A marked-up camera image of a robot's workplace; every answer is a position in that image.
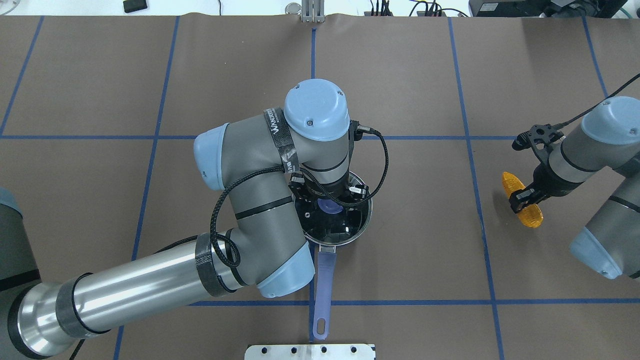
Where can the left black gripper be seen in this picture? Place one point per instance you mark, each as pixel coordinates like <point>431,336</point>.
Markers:
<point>324,191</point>

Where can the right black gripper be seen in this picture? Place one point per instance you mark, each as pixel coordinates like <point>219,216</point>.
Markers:
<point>546,183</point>

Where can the yellow toy corn cob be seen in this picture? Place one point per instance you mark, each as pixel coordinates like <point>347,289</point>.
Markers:
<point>529,214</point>

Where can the glass lid purple knob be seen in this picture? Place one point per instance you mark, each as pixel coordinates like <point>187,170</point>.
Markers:
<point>328,223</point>

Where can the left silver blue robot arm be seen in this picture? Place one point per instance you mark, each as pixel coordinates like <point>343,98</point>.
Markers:
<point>256,235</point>

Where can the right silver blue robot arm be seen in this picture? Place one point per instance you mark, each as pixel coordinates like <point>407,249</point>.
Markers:
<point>598,158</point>

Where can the dark blue saucepan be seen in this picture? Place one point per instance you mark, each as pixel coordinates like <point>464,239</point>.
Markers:
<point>325,262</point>

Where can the small black box on table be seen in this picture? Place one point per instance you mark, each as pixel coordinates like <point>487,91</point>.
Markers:
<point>131,6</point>

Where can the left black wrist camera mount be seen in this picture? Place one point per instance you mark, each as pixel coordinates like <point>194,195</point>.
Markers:
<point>354,134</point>

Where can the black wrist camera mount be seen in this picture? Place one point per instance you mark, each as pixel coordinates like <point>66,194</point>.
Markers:
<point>541,139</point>
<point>354,134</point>

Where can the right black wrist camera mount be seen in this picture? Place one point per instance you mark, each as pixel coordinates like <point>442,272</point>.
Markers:
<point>541,139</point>

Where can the aluminium frame post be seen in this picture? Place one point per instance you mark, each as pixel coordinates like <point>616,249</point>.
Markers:
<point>310,11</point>

